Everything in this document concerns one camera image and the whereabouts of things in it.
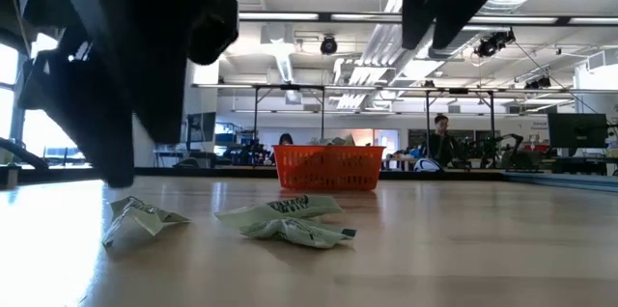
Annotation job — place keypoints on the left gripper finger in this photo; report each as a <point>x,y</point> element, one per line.
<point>159,80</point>
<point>87,114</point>

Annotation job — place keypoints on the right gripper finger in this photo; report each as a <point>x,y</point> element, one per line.
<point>458,12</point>
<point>416,8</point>

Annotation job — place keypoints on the green white sweetener packet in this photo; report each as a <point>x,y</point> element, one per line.
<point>285,206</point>
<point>299,234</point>
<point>140,215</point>
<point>338,141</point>

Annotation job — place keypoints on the white strip light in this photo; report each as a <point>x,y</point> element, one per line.
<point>512,20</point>
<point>367,17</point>
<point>280,16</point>
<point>594,21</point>

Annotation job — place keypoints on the black computer monitor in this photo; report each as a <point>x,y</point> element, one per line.
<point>577,131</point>
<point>203,126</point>

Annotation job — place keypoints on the black slanted metal bar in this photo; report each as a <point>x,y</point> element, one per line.
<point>24,155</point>

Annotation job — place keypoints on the white blue round object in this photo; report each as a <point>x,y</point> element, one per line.
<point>427,165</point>

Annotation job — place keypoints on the orange plastic basket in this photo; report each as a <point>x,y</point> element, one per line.
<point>328,167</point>

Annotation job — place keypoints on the silver spiral air duct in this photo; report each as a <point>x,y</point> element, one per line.
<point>454,46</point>

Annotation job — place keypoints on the black ceiling camera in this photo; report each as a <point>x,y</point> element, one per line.
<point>492,44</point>
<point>328,45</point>

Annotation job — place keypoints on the black aluminium table frame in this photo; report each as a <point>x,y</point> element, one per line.
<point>193,172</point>

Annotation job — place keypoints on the black metal frame stand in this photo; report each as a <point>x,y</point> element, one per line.
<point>428,123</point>
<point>289,87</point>

